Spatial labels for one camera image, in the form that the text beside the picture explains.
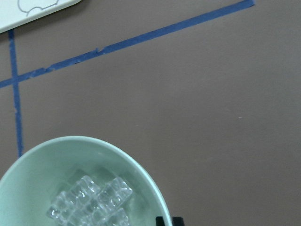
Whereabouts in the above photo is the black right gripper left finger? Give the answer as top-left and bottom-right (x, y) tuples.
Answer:
(156, 216), (164, 226)

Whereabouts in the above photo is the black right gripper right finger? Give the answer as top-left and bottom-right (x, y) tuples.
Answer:
(172, 217), (184, 226)

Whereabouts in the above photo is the mint green bowl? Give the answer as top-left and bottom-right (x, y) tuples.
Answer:
(0, 136), (172, 226)

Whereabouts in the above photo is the pile of clear ice cubes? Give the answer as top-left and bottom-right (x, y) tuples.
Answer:
(46, 176), (133, 226)

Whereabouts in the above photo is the cream bear tray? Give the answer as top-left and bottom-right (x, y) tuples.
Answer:
(0, 0), (80, 33)

